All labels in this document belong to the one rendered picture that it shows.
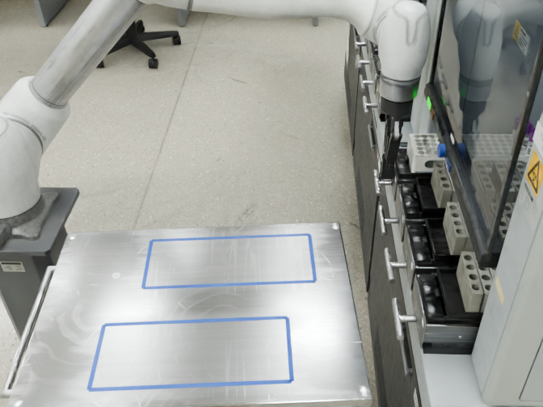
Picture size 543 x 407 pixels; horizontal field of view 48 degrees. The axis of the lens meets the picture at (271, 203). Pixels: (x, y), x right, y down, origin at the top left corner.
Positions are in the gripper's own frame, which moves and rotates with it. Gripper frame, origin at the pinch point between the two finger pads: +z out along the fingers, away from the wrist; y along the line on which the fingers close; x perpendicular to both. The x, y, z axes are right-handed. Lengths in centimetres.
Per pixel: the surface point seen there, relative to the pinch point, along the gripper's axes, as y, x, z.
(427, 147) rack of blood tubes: -0.9, -8.9, -6.6
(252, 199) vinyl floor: 88, 43, 80
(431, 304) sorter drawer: -48.0, -3.1, -1.8
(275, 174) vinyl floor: 108, 33, 80
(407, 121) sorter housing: 32.7, -10.0, 6.0
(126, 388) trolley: -68, 51, -1
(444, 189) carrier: -20.3, -9.2, -8.3
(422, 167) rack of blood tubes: -4.9, -7.5, -3.3
